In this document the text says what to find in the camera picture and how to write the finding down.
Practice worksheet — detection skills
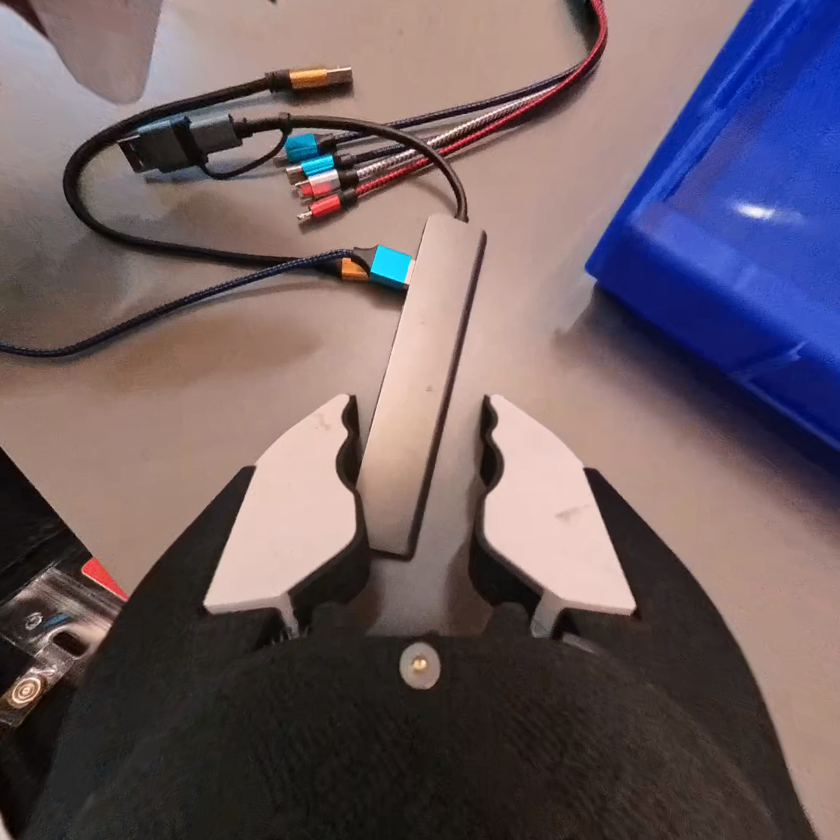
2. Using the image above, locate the dark grey usb hub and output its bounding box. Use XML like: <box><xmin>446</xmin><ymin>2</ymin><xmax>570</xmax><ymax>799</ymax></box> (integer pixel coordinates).
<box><xmin>356</xmin><ymin>213</ymin><xmax>488</xmax><ymax>560</ymax></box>

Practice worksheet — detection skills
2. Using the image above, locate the multi-head braided charging cable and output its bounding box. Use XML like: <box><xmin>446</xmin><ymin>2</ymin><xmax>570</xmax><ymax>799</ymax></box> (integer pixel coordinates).
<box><xmin>0</xmin><ymin>0</ymin><xmax>608</xmax><ymax>358</ymax></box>

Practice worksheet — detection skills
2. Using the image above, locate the blue plastic bin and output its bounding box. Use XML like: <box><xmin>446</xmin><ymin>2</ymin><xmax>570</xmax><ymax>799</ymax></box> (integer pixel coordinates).
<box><xmin>584</xmin><ymin>0</ymin><xmax>840</xmax><ymax>473</ymax></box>

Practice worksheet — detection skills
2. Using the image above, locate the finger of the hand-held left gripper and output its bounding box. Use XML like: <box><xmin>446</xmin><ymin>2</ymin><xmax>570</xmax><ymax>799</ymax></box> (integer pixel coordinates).
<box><xmin>26</xmin><ymin>0</ymin><xmax>165</xmax><ymax>106</ymax></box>

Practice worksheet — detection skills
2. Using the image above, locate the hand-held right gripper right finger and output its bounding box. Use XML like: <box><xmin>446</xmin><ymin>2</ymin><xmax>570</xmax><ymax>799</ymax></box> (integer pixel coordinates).
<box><xmin>468</xmin><ymin>392</ymin><xmax>639</xmax><ymax>641</ymax></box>

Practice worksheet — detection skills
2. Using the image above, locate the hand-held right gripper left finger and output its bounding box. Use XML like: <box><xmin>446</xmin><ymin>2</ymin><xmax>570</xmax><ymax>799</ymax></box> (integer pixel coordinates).
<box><xmin>203</xmin><ymin>392</ymin><xmax>374</xmax><ymax>643</ymax></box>

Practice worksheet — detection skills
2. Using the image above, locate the bundle of braided charging cables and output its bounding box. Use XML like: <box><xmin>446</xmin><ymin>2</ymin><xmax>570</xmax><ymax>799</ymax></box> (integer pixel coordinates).
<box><xmin>118</xmin><ymin>112</ymin><xmax>470</xmax><ymax>224</ymax></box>

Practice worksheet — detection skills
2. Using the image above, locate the black cable with gold plugs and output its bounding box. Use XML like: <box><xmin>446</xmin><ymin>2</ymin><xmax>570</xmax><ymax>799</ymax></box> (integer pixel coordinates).
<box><xmin>62</xmin><ymin>64</ymin><xmax>370</xmax><ymax>284</ymax></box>

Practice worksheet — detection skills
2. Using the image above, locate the clear plastic packet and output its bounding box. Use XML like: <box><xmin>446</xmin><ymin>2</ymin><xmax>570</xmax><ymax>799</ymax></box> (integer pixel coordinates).
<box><xmin>0</xmin><ymin>564</ymin><xmax>126</xmax><ymax>729</ymax></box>

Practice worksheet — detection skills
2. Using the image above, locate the red card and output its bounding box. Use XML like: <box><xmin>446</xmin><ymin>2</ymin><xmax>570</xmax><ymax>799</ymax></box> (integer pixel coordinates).
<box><xmin>80</xmin><ymin>556</ymin><xmax>130</xmax><ymax>603</ymax></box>

